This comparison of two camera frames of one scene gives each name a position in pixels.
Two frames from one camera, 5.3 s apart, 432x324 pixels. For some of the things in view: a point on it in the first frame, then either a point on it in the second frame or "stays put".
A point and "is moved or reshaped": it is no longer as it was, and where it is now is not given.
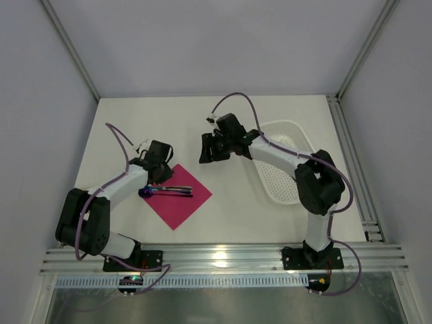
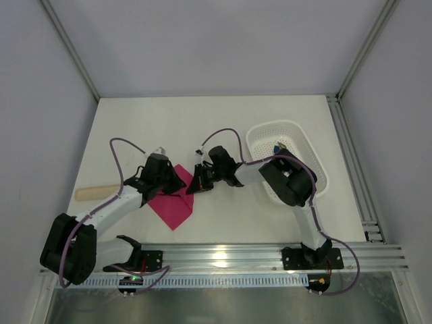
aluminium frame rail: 361,258 stays put
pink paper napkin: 174,210 is moved or reshaped
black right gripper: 214,145 → 204,175
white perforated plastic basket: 280,186 stays put
